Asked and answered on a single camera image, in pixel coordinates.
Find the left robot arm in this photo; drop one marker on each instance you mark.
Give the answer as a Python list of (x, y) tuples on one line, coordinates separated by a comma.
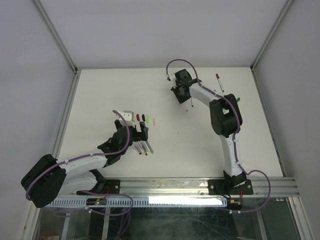
[(52, 177)]

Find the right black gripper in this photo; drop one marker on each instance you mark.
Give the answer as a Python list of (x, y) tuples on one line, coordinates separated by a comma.
[(180, 99)]

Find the blue marker pen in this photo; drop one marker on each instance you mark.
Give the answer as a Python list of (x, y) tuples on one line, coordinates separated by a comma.
[(137, 148)]

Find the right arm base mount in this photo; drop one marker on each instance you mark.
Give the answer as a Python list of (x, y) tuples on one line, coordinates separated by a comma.
[(230, 185)]

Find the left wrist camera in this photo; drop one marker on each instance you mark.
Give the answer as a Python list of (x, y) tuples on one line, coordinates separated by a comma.
[(128, 116)]

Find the aluminium front rail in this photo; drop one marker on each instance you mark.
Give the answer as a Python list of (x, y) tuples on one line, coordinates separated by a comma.
[(275, 187)]

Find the grey pen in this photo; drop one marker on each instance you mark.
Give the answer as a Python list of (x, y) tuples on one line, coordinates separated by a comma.
[(149, 147)]

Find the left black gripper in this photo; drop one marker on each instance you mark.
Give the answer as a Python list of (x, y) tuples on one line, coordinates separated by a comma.
[(142, 135)]

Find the controller board with LEDs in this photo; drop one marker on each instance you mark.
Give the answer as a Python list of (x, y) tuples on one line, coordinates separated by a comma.
[(97, 201)]

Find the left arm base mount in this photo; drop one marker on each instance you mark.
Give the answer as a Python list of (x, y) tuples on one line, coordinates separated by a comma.
[(102, 186)]

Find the yellow marker pen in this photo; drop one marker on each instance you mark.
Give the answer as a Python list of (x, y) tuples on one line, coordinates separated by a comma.
[(140, 147)]

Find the dark red cap marker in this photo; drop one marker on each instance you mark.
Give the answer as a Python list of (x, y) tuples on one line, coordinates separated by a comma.
[(219, 82)]

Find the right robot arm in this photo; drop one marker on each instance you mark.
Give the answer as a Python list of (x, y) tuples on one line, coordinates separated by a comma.
[(225, 118)]

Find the light green cap marker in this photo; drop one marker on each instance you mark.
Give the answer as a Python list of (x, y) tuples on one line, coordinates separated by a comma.
[(146, 145)]

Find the slotted cable duct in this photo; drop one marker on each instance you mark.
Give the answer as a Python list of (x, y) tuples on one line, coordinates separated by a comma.
[(142, 202)]

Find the brown cap marker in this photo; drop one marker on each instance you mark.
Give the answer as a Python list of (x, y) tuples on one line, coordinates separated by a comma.
[(143, 149)]

